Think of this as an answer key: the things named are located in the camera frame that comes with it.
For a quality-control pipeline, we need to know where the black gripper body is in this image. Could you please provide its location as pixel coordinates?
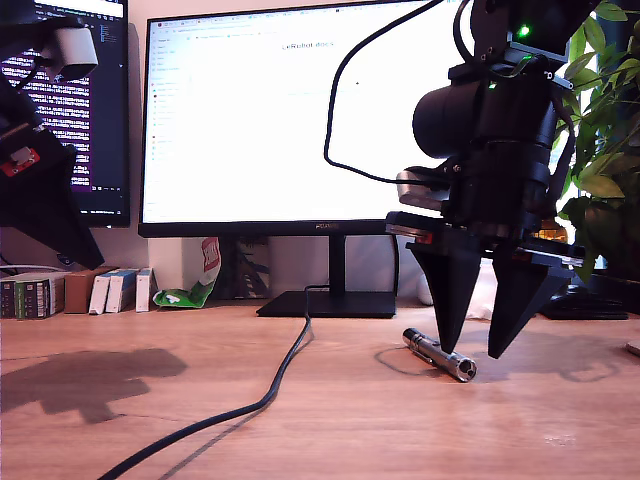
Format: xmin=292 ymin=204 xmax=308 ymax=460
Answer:
xmin=384 ymin=142 xmax=586 ymax=274

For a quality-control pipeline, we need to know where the metallic silver laser pointer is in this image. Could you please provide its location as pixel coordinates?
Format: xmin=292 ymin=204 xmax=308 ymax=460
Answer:
xmin=402 ymin=327 xmax=478 ymax=384

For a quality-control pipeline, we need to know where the white game controller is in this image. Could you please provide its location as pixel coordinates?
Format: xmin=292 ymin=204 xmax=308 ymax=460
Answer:
xmin=417 ymin=269 xmax=436 ymax=307

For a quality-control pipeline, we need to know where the white plastic bag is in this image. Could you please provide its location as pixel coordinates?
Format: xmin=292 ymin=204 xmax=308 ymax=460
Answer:
xmin=464 ymin=259 xmax=501 ymax=322

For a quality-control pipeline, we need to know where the amber glass bottle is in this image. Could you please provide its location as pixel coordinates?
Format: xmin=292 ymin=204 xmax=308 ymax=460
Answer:
xmin=529 ymin=225 xmax=572 ymax=247

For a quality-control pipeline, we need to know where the black pouch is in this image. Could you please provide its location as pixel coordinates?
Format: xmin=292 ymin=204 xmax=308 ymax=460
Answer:
xmin=539 ymin=283 xmax=630 ymax=321

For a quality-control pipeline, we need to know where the brown cardboard box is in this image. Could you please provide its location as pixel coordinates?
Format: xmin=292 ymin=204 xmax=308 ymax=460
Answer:
xmin=63 ymin=267 xmax=119 ymax=315

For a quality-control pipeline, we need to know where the white and blue box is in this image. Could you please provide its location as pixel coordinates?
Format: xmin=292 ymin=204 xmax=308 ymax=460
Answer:
xmin=105 ymin=269 xmax=139 ymax=315
xmin=88 ymin=273 xmax=112 ymax=316
xmin=135 ymin=268 xmax=154 ymax=314

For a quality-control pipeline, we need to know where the green potted plant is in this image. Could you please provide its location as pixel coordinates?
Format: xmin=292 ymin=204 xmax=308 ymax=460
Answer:
xmin=557 ymin=0 xmax=640 ymax=301

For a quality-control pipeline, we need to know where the black monitor with code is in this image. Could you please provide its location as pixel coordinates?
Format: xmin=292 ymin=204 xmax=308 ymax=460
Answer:
xmin=0 ymin=0 xmax=131 ymax=229

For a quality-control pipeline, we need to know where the green Jenkki bag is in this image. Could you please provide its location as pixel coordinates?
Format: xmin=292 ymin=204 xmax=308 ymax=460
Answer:
xmin=152 ymin=237 xmax=222 ymax=309

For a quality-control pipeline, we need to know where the dark printed card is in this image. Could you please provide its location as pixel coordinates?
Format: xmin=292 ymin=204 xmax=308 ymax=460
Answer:
xmin=232 ymin=237 xmax=271 ymax=301

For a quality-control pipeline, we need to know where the black Huawei monitor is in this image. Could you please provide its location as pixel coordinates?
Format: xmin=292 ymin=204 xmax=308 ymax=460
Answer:
xmin=138 ymin=0 xmax=481 ymax=319

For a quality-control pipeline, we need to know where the white cable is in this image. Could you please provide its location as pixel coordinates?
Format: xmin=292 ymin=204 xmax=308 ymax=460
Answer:
xmin=0 ymin=265 xmax=66 ymax=277

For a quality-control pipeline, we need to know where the grey arm camera box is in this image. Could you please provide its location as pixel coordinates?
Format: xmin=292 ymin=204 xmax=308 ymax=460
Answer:
xmin=41 ymin=27 xmax=99 ymax=82
xmin=396 ymin=168 xmax=451 ymax=207

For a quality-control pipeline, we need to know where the black monitor cable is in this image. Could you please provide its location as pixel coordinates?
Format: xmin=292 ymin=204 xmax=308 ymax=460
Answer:
xmin=97 ymin=284 xmax=331 ymax=480

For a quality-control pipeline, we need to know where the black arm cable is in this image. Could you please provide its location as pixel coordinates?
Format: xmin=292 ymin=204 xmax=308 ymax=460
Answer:
xmin=323 ymin=0 xmax=451 ymax=189

